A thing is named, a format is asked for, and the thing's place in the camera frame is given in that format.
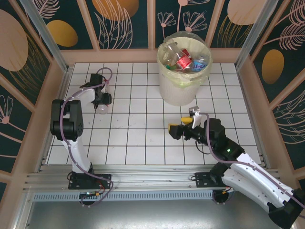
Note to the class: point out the red label cola bottle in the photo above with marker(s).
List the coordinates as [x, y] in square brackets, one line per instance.
[184, 62]
[102, 110]

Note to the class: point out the blue label water bottle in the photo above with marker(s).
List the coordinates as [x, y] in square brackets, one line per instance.
[199, 65]

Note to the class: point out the clear unlabelled plastic bottle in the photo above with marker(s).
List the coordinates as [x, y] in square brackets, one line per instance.
[171, 51]

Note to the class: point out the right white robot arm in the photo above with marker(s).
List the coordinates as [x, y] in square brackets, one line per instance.
[250, 181]

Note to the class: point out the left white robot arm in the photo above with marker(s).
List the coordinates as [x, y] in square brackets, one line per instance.
[76, 152]

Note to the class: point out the white plastic waste bin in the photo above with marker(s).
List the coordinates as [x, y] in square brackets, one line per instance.
[176, 95]

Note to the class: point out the pale green bin liner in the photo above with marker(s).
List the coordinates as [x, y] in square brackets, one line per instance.
[205, 51]

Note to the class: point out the aluminium side rail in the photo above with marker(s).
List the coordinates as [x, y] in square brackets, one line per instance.
[61, 95]
[247, 95]

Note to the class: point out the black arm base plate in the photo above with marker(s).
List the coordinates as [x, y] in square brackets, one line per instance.
[202, 181]
[104, 181]

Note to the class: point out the aluminium rail frame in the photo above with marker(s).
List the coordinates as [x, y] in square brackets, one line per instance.
[155, 179]

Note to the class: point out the aluminium corner post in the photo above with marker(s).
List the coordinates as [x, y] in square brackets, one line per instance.
[256, 35]
[47, 38]

